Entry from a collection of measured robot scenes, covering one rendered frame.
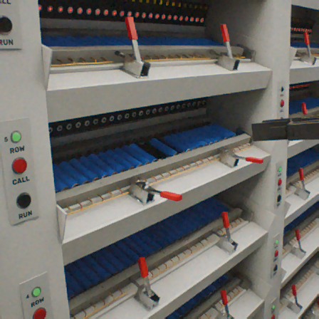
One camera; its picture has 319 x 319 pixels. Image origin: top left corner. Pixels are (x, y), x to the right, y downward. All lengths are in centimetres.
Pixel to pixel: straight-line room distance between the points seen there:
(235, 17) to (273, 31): 11
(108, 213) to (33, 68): 25
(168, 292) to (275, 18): 64
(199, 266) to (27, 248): 44
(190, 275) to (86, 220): 31
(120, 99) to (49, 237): 22
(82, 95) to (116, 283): 35
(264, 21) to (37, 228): 70
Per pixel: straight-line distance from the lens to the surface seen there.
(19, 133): 49
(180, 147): 84
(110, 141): 78
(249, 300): 114
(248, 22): 101
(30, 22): 50
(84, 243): 59
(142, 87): 62
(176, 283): 82
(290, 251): 138
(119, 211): 63
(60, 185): 63
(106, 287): 74
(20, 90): 49
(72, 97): 54
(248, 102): 101
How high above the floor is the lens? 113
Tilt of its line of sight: 14 degrees down
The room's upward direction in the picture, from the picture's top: 2 degrees counter-clockwise
